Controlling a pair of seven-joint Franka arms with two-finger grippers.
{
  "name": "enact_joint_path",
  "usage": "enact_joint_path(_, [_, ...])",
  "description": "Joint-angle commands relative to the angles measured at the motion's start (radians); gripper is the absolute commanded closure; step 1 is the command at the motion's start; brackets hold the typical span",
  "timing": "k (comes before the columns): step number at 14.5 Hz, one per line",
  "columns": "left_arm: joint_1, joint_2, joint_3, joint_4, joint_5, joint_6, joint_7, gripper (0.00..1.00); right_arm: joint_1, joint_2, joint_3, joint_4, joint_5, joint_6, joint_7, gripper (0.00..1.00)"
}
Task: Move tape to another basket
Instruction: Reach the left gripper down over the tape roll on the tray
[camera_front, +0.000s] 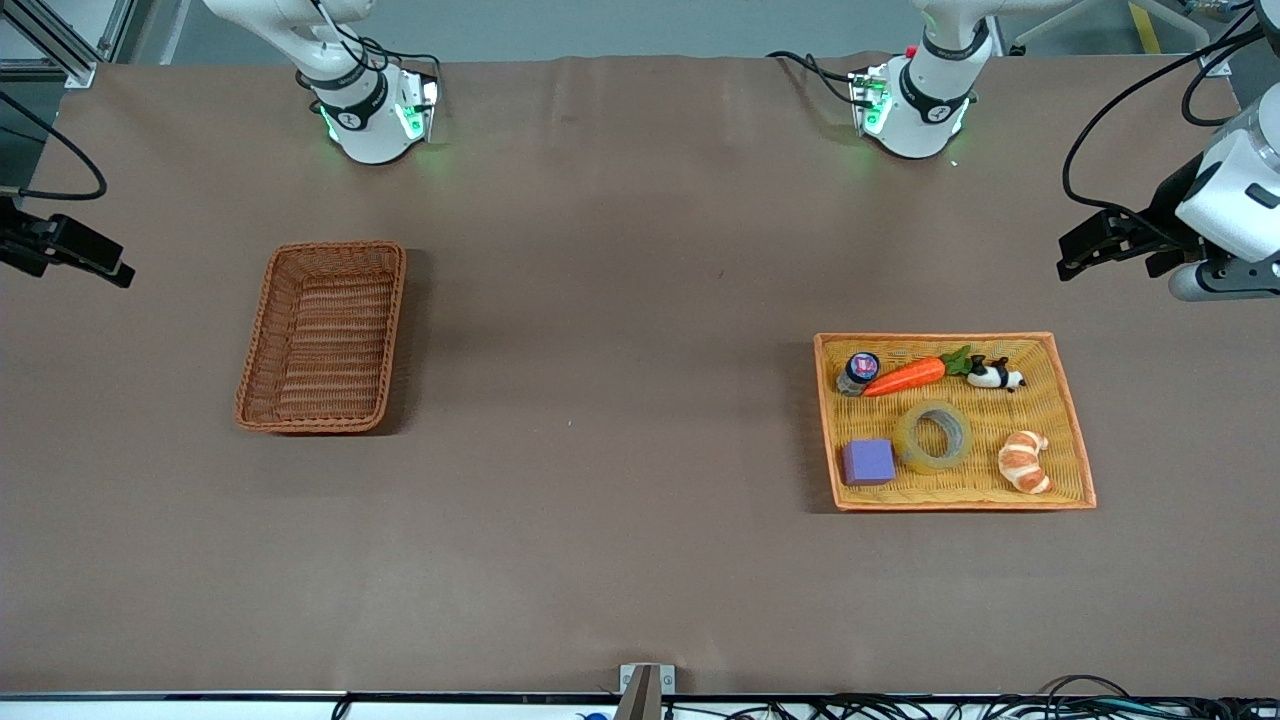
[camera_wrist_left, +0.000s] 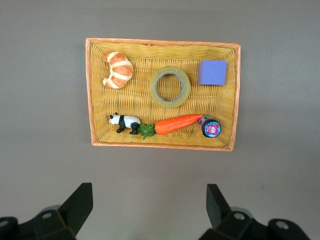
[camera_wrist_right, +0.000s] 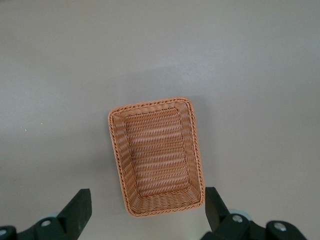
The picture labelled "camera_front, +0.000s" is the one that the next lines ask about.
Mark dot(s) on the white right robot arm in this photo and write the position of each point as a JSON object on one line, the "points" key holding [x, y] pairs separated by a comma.
{"points": [[365, 120]]}

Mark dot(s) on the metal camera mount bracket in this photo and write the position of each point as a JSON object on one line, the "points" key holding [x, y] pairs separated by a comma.
{"points": [[645, 690]]}

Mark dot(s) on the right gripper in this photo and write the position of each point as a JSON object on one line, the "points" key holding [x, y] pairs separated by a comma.
{"points": [[18, 243]]}

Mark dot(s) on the toy croissant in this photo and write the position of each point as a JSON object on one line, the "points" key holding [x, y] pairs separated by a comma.
{"points": [[1022, 462]]}

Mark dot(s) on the clear yellowish tape roll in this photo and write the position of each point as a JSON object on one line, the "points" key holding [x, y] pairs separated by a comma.
{"points": [[908, 450]]}

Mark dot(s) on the purple cube block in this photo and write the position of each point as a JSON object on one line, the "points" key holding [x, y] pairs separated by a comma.
{"points": [[867, 462]]}

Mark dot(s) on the orange toy carrot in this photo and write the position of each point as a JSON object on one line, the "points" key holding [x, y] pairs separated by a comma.
{"points": [[905, 377]]}

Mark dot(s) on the black white panda toy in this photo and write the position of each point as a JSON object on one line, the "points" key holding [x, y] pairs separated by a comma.
{"points": [[988, 375]]}

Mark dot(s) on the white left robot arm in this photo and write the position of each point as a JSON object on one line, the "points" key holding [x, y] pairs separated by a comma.
{"points": [[925, 110]]}

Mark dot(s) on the grey metal strut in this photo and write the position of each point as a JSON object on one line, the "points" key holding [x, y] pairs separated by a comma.
{"points": [[1045, 25]]}

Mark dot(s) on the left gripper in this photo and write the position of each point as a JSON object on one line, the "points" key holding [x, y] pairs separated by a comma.
{"points": [[1163, 213]]}

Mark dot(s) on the brown wicker basket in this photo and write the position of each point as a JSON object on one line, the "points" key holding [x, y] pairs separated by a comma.
{"points": [[325, 340]]}

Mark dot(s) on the small jar blue lid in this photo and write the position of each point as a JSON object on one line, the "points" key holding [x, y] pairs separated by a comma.
{"points": [[860, 368]]}

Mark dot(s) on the orange wicker tray basket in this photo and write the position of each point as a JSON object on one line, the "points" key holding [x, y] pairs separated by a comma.
{"points": [[965, 480]]}

